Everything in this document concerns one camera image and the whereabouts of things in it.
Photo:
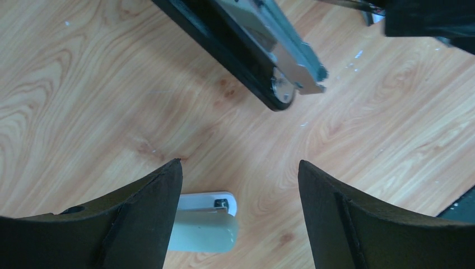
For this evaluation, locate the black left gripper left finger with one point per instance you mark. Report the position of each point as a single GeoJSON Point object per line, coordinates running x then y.
{"type": "Point", "coordinates": [126, 228]}

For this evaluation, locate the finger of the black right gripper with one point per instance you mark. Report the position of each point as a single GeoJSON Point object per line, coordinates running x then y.
{"type": "Point", "coordinates": [449, 20]}

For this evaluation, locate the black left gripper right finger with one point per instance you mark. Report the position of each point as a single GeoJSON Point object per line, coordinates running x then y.
{"type": "Point", "coordinates": [348, 228]}

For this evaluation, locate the black stapler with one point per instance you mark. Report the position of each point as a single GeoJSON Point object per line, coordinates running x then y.
{"type": "Point", "coordinates": [256, 43]}

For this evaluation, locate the red white staple box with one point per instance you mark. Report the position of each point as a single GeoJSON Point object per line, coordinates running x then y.
{"type": "Point", "coordinates": [462, 209]}

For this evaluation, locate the pale green white stapler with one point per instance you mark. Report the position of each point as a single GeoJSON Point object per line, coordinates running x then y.
{"type": "Point", "coordinates": [205, 222]}

